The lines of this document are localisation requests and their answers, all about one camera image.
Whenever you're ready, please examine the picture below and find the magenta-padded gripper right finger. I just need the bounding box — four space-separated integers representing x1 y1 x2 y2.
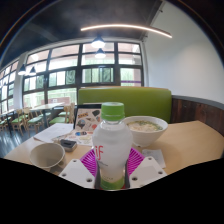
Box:
124 147 169 190

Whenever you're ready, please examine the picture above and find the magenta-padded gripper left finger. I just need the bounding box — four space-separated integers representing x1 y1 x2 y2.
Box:
58 148 101 190

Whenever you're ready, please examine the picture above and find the clear green-capped drink bottle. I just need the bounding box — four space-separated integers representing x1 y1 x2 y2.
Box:
91 101 134 191

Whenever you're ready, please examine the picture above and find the beige ceramic cup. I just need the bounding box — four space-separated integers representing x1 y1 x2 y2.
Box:
29 142 67 173

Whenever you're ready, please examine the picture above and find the printed sticker sheet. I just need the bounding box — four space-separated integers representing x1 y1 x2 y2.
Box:
53 129 95 147

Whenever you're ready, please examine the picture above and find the white bowl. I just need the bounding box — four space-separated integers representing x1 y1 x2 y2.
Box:
123 115 170 149

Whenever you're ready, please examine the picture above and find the white paper sheet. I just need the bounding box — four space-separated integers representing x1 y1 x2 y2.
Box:
33 122 75 144

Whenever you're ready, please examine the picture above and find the sticker-covered black laptop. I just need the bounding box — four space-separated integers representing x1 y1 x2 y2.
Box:
73 103 103 132

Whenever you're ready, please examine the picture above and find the group of wooden chairs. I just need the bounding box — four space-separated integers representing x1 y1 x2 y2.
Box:
0 103 76 135

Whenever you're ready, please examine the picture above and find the green upholstered bench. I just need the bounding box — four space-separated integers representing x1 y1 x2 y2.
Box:
77 86 173 125

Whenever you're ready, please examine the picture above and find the wooden dining table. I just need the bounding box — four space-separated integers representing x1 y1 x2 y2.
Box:
29 102 66 128

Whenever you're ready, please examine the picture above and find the group of pendant lamps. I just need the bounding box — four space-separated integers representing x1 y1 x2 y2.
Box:
17 35 107 77

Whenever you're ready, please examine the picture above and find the long curved light strip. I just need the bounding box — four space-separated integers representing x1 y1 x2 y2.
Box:
79 23 174 40

